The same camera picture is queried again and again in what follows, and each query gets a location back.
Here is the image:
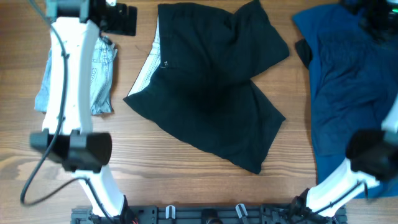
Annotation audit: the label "black shorts garment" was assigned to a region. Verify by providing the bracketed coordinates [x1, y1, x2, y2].
[124, 1, 289, 174]

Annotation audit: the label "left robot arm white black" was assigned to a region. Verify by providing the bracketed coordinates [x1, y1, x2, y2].
[30, 1, 137, 223]

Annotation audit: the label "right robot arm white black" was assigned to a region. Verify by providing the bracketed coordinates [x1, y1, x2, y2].
[291, 1, 397, 223]

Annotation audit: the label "folded light blue jeans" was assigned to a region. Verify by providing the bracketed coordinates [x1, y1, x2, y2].
[34, 36, 118, 115]

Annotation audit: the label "small black cloth piece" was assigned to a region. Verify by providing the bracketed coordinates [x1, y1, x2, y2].
[295, 39, 313, 70]

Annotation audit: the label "blue garment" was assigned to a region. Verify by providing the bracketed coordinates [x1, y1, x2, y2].
[293, 4, 397, 182]

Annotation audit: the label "black mounting rail base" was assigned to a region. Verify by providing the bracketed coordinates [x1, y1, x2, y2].
[70, 203, 347, 224]

